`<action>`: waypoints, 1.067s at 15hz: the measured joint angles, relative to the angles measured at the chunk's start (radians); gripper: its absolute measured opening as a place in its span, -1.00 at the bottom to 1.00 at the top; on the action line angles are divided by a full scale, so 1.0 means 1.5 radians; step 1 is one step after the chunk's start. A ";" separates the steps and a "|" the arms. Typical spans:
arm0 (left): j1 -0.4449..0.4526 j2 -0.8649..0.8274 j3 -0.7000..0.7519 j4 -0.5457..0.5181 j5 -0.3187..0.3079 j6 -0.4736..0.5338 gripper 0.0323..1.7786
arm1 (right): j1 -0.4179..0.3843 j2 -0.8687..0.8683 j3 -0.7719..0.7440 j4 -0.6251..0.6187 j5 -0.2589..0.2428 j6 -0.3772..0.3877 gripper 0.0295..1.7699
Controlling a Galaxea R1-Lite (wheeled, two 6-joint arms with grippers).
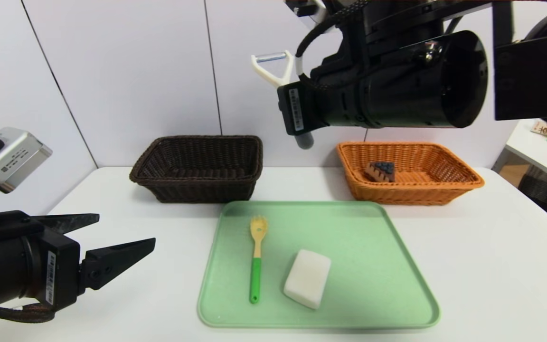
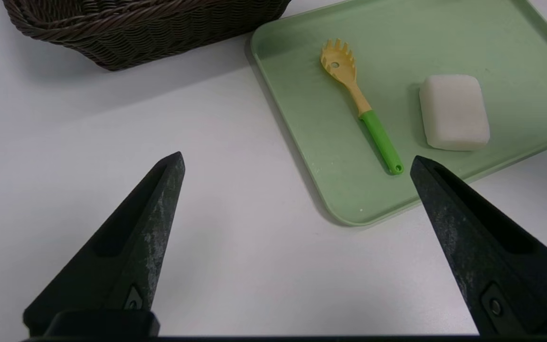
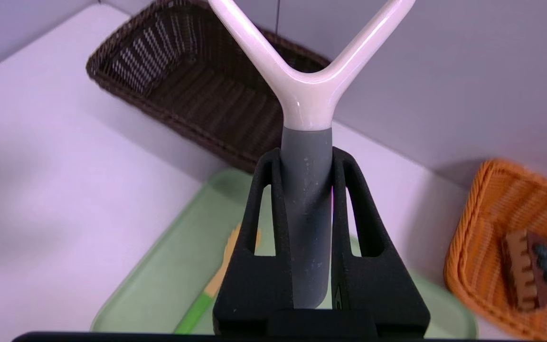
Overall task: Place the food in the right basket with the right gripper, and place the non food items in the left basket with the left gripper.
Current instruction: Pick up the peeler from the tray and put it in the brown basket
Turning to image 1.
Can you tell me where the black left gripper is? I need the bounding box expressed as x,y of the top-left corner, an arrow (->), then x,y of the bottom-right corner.
0,213 -> 156,313

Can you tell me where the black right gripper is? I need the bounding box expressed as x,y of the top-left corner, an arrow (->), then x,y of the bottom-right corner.
277,81 -> 356,136

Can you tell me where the white peeler grey handle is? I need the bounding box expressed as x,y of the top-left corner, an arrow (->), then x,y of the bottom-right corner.
251,50 -> 314,150

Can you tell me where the chocolate blueberry cake slice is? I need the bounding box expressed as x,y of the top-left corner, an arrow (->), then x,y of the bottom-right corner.
365,161 -> 396,183

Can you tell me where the yellow green pasta spoon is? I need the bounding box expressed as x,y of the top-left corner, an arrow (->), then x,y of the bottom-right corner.
249,216 -> 269,304

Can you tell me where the dark brown wicker basket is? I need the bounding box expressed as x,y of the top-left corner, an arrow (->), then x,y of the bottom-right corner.
130,135 -> 264,204

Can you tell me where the orange wicker basket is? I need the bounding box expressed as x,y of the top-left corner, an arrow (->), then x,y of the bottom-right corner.
336,142 -> 485,206

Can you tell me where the white rectangular block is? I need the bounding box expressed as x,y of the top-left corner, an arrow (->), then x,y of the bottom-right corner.
283,249 -> 332,311

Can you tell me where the light green plastic tray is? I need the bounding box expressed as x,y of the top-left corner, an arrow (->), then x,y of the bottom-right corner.
197,200 -> 441,330

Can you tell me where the white side table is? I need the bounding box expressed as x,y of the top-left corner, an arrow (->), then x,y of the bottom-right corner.
492,119 -> 547,187

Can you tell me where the braided left wrist cable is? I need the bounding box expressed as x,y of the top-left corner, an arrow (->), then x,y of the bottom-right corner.
0,304 -> 56,326

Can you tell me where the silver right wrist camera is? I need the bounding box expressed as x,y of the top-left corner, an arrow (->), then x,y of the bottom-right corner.
302,0 -> 327,19

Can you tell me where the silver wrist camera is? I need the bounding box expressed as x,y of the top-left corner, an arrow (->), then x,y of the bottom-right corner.
302,0 -> 327,19
0,127 -> 52,194

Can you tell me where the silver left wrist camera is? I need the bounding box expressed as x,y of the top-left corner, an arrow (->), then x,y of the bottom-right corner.
0,127 -> 52,194

